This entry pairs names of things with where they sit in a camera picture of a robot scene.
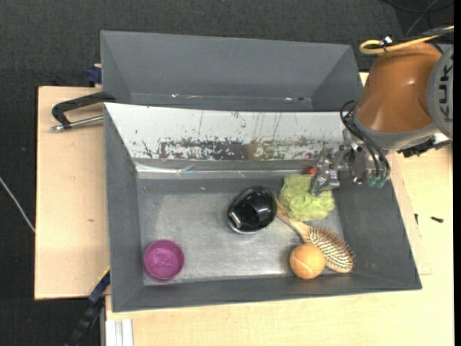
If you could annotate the small black screw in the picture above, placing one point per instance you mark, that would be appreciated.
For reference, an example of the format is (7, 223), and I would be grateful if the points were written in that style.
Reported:
(437, 219)

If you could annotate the purple plastic cup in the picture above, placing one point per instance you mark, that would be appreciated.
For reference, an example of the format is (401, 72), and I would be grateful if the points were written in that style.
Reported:
(164, 260)

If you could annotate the wooden hairbrush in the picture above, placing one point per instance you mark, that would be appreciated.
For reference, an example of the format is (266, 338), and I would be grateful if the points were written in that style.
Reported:
(333, 249)

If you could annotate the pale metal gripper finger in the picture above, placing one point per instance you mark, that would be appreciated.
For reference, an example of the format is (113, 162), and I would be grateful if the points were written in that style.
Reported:
(327, 162)
(322, 182)

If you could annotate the green mesh bath sponge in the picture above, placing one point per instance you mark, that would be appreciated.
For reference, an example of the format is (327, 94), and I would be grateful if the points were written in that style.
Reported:
(306, 204)

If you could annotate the black cylinder on white bracket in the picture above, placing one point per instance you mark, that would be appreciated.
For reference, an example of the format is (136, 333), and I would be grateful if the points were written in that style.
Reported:
(417, 149)

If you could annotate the grey metal bin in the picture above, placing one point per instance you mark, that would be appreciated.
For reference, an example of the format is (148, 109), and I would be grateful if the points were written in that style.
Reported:
(201, 236)

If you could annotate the orange tennis ball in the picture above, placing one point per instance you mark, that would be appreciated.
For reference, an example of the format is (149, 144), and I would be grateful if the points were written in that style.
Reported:
(307, 261)

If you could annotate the black mug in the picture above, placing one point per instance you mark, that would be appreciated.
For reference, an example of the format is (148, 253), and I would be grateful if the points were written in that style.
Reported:
(252, 209)

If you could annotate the pale wood flat board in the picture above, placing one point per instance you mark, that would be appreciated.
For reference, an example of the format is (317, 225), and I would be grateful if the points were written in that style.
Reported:
(72, 193)

